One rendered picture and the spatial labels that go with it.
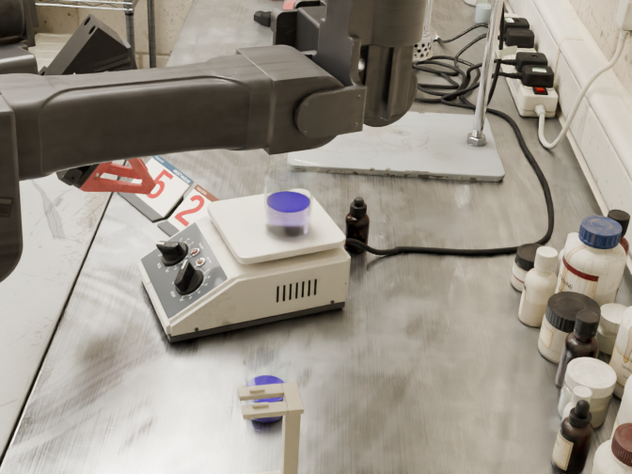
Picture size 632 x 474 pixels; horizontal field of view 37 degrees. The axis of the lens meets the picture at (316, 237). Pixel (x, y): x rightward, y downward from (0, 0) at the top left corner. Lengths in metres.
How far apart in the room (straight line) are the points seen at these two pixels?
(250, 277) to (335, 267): 0.09
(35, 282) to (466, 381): 0.48
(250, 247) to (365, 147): 0.43
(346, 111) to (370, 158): 0.64
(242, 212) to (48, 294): 0.23
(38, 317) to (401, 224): 0.46
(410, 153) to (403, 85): 0.62
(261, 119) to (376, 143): 0.71
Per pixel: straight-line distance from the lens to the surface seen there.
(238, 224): 1.01
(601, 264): 1.02
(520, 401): 0.96
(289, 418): 0.74
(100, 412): 0.92
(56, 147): 0.63
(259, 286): 0.97
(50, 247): 1.15
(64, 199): 1.25
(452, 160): 1.35
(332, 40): 0.73
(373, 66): 0.72
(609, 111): 1.34
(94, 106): 0.63
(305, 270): 0.99
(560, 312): 0.99
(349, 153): 1.34
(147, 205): 1.22
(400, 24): 0.71
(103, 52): 0.92
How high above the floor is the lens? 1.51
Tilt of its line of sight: 32 degrees down
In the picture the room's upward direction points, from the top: 3 degrees clockwise
